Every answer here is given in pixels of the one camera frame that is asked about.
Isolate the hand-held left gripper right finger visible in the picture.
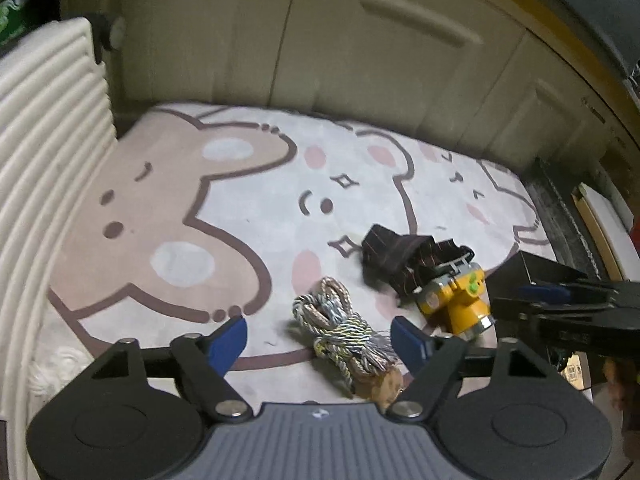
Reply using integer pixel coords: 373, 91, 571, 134
382, 315, 557, 423

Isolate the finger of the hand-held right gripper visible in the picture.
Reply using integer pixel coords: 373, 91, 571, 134
519, 281, 621, 299
491, 299, 614, 334

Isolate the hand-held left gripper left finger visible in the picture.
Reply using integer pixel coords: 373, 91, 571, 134
87, 316, 254, 423

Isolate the black cardboard box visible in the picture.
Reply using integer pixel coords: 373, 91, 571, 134
486, 250, 608, 361

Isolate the brown plush flower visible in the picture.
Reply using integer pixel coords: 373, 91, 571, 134
357, 367, 404, 409

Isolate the yellow card box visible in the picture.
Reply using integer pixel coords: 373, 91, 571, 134
564, 355, 590, 392

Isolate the yellow headlamp with black strap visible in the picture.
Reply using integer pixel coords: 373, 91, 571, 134
361, 224, 496, 342

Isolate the grey braided rope bundle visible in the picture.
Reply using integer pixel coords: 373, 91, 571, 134
292, 276, 401, 396

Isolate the person's right hand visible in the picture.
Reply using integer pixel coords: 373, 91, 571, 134
602, 355, 640, 413

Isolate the black wrapped crate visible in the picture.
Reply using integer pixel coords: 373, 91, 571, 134
530, 157, 609, 281

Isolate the white tablet case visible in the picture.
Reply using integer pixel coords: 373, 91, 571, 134
582, 182, 640, 262

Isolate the bear printed blanket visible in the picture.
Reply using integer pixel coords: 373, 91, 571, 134
30, 102, 558, 411

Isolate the cream cabinet with grey top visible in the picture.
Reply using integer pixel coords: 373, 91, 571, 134
60, 0, 640, 197

